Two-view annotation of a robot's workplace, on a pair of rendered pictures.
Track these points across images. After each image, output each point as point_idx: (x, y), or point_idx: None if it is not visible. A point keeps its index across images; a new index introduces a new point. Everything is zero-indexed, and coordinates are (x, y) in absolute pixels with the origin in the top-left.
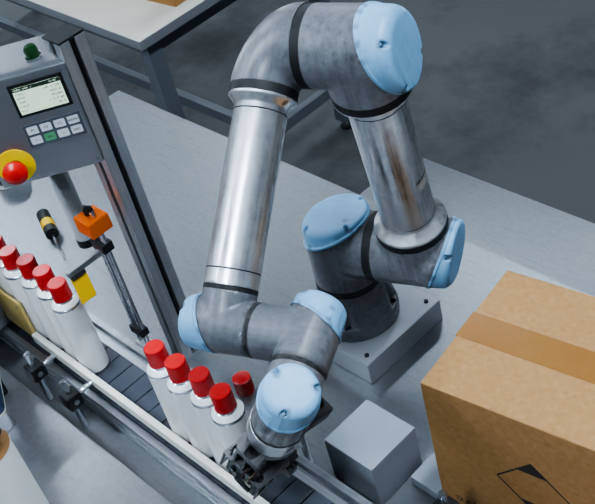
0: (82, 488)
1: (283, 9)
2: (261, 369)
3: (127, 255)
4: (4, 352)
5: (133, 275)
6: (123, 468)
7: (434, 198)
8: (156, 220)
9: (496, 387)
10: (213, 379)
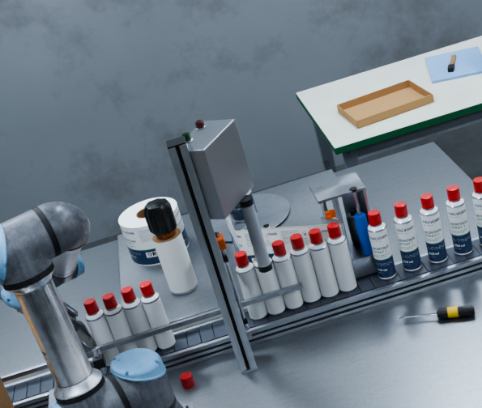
0: (181, 304)
1: (48, 203)
2: (194, 394)
3: (375, 352)
4: None
5: (349, 352)
6: (176, 319)
7: (70, 393)
8: (402, 372)
9: None
10: (212, 373)
